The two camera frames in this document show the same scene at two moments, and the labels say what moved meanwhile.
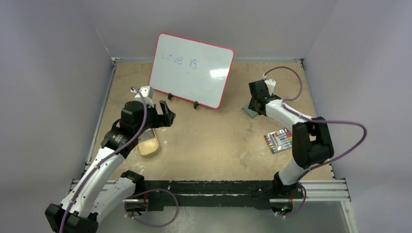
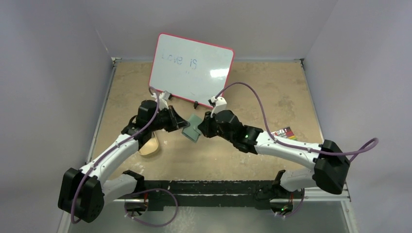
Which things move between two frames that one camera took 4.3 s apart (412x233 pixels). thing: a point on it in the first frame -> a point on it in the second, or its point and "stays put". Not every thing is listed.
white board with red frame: [192, 70] stays put
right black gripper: [254, 102] -> [208, 123]
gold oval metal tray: [147, 142] stays put
